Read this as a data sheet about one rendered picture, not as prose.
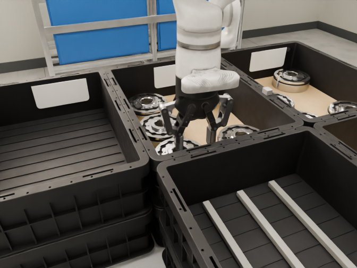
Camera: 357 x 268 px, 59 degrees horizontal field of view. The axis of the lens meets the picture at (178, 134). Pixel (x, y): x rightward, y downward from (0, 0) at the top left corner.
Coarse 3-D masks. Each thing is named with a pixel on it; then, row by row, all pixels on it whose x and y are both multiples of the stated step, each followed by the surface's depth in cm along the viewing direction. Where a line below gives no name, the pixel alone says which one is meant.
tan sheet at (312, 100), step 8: (256, 80) 96; (264, 80) 96; (272, 80) 96; (272, 88) 92; (312, 88) 92; (288, 96) 88; (296, 96) 88; (304, 96) 88; (312, 96) 88; (320, 96) 88; (328, 96) 88; (296, 104) 84; (304, 104) 84; (312, 104) 84; (320, 104) 84; (328, 104) 84; (312, 112) 81; (320, 112) 81
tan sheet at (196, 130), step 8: (168, 96) 88; (176, 112) 81; (216, 112) 81; (200, 120) 77; (232, 120) 77; (192, 128) 74; (200, 128) 74; (184, 136) 72; (192, 136) 72; (200, 136) 72; (216, 136) 72
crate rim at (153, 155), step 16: (144, 64) 81; (224, 64) 81; (112, 80) 73; (240, 80) 73; (128, 112) 61; (288, 112) 61; (272, 128) 56; (288, 128) 56; (144, 144) 52; (208, 144) 52; (224, 144) 52; (160, 160) 49
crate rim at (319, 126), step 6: (348, 114) 60; (354, 114) 60; (330, 120) 58; (336, 120) 58; (342, 120) 58; (348, 120) 59; (318, 126) 57; (324, 126) 57; (330, 126) 58; (324, 132) 55; (330, 138) 54; (336, 138) 54; (336, 144) 52; (342, 144) 53; (348, 150) 51; (354, 150) 51; (354, 156) 50
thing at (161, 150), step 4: (168, 140) 65; (172, 140) 65; (184, 140) 65; (188, 140) 65; (192, 140) 65; (160, 144) 64; (164, 144) 64; (168, 144) 64; (172, 144) 64; (188, 144) 64; (192, 144) 64; (196, 144) 64; (200, 144) 64; (156, 148) 63; (160, 148) 63; (164, 148) 63; (160, 152) 62; (164, 152) 62
